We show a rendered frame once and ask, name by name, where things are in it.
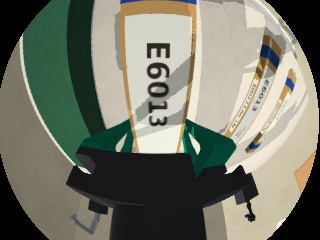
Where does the white welding electrode pack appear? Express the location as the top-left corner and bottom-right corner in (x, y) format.
(120, 0), (197, 153)
(224, 35), (281, 145)

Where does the cream welding electrode pack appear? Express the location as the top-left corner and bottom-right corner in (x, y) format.
(245, 70), (297, 153)

